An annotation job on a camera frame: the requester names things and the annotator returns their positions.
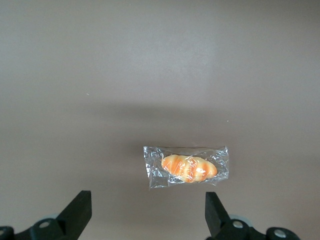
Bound plastic wrapped bread roll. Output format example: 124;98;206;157
143;144;230;189

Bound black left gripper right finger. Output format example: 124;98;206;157
204;191;301;240

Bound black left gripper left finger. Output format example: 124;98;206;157
0;190;93;240

